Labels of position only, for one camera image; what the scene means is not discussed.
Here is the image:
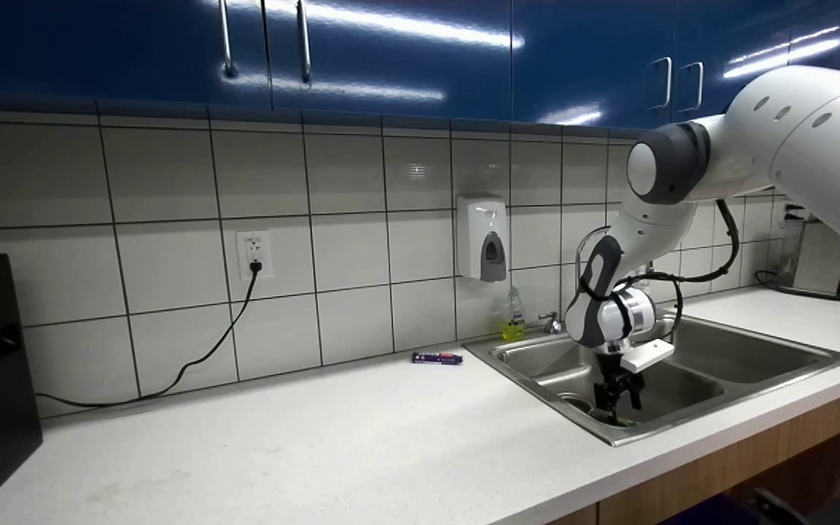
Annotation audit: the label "yellow dish soap bottle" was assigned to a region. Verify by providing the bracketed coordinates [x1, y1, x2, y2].
[498, 286, 524, 342]

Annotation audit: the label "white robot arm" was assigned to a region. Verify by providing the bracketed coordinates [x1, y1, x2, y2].
[566, 63, 840, 421]

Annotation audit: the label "steel appliance on counter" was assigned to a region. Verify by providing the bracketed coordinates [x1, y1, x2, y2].
[781, 205, 840, 298]

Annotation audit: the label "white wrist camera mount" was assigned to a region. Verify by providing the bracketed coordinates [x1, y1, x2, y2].
[620, 339, 673, 372]

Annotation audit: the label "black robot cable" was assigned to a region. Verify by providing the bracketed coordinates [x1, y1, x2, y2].
[574, 199, 741, 339]

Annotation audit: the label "white wall outlet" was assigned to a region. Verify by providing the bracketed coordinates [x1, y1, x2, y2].
[235, 230, 272, 278]

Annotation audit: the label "blue upper cabinets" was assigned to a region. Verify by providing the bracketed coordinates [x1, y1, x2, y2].
[0, 0, 840, 129]

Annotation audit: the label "black power cord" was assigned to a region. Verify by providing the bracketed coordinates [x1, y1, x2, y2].
[35, 259, 264, 410]

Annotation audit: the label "chrome sink faucet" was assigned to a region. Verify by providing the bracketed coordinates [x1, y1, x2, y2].
[537, 313, 566, 335]

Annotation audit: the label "stainless steel double sink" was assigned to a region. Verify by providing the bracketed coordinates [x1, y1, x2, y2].
[470, 318, 840, 445]

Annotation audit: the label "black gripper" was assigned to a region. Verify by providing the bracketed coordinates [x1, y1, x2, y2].
[591, 352, 645, 426]

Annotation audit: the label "wooden lower cabinets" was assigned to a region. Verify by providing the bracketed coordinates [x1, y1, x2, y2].
[550, 399, 840, 525]

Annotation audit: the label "white wall soap dispenser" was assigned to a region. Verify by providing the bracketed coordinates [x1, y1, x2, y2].
[458, 199, 508, 283]

